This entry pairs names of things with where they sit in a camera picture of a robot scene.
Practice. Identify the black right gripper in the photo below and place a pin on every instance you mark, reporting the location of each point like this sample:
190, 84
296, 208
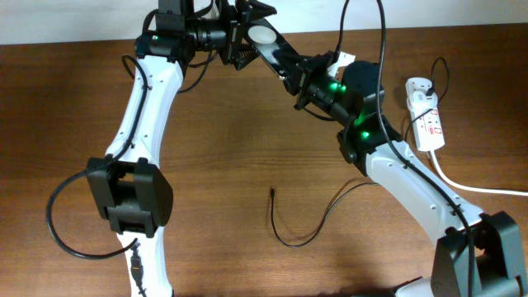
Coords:
299, 77

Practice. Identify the white charger adapter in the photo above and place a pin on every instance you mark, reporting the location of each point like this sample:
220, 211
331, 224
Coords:
419, 100

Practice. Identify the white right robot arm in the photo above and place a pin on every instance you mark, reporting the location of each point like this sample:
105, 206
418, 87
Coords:
477, 254

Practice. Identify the white power strip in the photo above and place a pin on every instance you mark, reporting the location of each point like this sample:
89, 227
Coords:
426, 124

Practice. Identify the black Galaxy flip phone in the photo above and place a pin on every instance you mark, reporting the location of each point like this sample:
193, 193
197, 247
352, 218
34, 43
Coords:
265, 39

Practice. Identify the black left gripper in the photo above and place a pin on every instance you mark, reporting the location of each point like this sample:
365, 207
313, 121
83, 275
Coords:
232, 26

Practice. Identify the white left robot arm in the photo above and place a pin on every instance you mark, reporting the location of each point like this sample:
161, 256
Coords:
129, 190

